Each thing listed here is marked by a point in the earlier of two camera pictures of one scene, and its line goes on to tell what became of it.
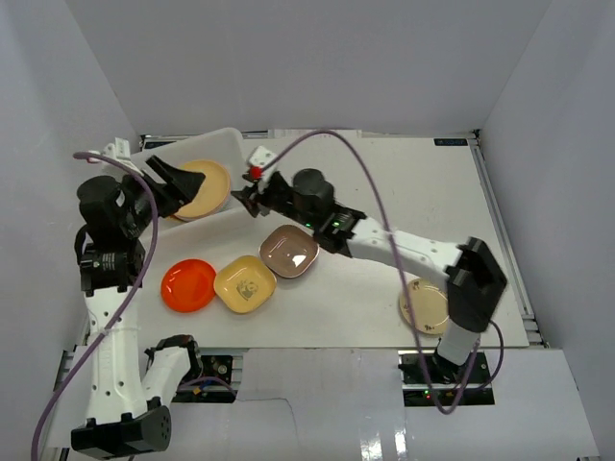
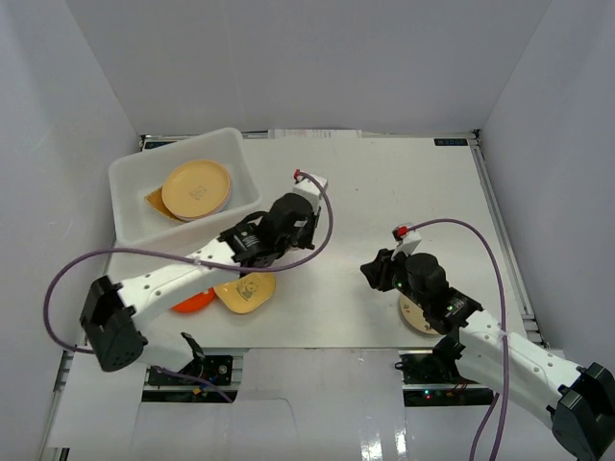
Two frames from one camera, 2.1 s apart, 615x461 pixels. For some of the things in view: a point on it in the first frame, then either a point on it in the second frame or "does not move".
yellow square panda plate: [245, 283] does not move
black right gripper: [258, 205] -> [378, 272]
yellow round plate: [212, 193] does not move
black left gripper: [157, 181] -> [309, 229]
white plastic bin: [213, 211] does not move
